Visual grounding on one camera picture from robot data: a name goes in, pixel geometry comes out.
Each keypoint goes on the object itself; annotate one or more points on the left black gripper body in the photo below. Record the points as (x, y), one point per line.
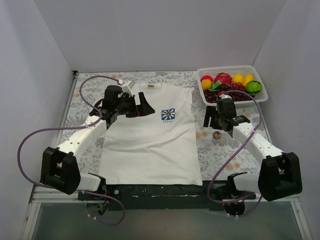
(136, 106)

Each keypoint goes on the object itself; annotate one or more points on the white plastic basket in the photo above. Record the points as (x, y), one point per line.
(262, 96)

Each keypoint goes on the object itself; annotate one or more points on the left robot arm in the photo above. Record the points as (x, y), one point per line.
(60, 168)

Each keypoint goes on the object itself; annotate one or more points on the red yellow toy apple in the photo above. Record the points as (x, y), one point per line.
(206, 82)

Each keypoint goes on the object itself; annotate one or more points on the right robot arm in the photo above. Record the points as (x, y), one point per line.
(279, 175)

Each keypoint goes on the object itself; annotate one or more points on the red dragon fruit toy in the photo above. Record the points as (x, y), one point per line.
(223, 78)

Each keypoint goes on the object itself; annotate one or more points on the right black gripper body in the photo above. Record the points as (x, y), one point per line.
(213, 120)

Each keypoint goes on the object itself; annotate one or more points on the round brooch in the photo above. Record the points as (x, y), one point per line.
(217, 135)

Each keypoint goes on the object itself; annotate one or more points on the green toy watermelon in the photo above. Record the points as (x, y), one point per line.
(253, 87)

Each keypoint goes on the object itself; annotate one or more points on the yellow toy lemon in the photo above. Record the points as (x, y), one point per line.
(238, 78)

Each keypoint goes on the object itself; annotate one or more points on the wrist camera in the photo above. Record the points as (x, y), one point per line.
(128, 86)
(221, 95)

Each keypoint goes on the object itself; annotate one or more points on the yellow toy mango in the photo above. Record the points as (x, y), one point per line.
(247, 79)

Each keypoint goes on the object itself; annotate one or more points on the white t-shirt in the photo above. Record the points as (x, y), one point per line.
(158, 149)

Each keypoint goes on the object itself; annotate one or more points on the floral table mat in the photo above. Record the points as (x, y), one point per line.
(212, 153)

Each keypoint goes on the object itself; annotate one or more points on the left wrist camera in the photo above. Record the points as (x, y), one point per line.
(128, 86)

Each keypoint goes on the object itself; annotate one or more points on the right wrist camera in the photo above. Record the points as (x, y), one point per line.
(221, 95)

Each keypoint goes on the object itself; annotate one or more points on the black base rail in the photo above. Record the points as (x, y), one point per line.
(160, 197)

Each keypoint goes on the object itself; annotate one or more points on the purple toy grapes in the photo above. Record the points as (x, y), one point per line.
(237, 92)

